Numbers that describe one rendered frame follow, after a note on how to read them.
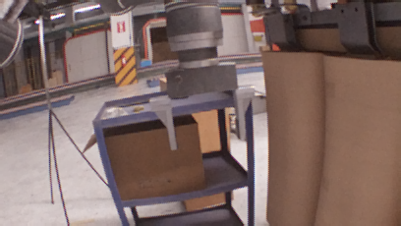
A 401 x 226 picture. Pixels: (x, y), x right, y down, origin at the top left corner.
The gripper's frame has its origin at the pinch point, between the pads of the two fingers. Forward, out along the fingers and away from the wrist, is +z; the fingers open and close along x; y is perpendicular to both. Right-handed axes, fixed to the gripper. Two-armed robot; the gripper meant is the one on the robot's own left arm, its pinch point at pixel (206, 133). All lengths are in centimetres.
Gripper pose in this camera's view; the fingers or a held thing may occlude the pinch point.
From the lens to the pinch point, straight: 57.2
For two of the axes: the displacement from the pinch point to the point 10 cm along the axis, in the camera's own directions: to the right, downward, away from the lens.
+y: 1.4, 2.2, -9.7
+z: 1.1, 9.7, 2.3
